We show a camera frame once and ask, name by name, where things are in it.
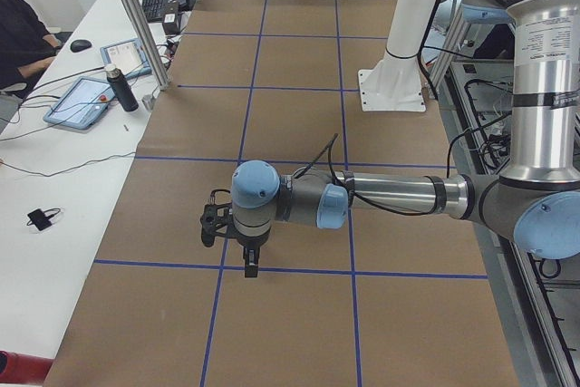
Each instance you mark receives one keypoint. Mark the blue teach pendant tablet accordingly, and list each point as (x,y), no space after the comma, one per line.
(82,105)

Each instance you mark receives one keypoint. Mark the person in black shirt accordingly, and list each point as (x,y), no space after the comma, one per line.
(27,47)

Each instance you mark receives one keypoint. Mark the black water bottle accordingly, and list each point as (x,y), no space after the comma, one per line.
(120,87)

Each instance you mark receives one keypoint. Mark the brown paper table cover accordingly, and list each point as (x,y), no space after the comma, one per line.
(383,301)

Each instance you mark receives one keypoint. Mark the blue framed tablet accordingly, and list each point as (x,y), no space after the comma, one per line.
(128,56)

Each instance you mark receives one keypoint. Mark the aluminium frame rack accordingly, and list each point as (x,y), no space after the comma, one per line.
(537,298)

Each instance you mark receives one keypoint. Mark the red object at corner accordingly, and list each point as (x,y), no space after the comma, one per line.
(17,368)

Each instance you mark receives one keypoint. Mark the black keyboard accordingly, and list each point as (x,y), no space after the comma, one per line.
(153,9)

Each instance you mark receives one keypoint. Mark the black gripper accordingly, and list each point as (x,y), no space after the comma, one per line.
(252,242)

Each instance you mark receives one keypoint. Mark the aluminium frame post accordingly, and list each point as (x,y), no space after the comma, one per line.
(140,25)

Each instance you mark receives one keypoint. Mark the black computer mouse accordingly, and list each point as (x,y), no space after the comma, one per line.
(80,45)

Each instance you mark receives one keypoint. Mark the black power adapter box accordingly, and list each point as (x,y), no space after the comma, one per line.
(171,23)

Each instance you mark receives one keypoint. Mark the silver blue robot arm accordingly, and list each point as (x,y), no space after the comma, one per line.
(389,192)

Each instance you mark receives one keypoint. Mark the small black device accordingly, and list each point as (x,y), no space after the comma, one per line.
(42,219)

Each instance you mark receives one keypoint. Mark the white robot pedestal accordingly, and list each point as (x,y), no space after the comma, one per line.
(394,84)

